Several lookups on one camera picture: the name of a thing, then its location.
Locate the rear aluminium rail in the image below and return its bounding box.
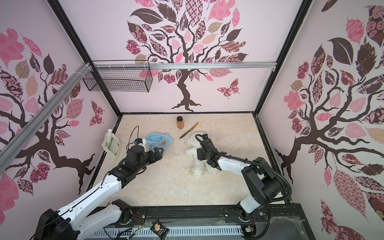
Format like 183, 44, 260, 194
94, 62, 277, 70

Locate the amber spice jar black lid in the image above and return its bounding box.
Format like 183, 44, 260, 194
177, 116, 185, 130

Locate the white green refill pouch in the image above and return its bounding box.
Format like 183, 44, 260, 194
102, 129, 122, 159

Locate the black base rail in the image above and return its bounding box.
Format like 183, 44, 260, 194
126, 204, 309, 227

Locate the light blue bear hoodie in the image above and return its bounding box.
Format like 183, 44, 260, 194
146, 133, 174, 151

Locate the left camera black cable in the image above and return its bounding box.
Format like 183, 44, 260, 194
125, 125, 141, 151

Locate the black wire basket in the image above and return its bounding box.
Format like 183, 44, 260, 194
83, 60, 154, 93

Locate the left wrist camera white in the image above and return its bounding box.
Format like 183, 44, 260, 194
134, 138, 148, 152

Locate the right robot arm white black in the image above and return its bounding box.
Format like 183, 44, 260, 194
195, 134, 292, 215

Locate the aluminium rail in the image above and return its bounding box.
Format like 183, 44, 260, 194
1, 63, 91, 173
94, 62, 277, 70

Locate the black corrugated cable hose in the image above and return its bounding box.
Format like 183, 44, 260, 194
194, 133, 292, 208

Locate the white slotted cable duct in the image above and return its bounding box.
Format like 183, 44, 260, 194
87, 226, 243, 240

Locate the small black brown packet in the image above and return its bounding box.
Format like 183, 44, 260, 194
150, 220, 170, 240

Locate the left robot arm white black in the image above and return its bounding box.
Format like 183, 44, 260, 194
31, 145, 164, 240

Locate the left aluminium rail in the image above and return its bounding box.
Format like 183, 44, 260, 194
1, 63, 91, 173

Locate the white teddy bear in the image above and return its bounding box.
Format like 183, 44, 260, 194
185, 132, 220, 176

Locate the wooden knife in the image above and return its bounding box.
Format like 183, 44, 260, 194
179, 122, 199, 139

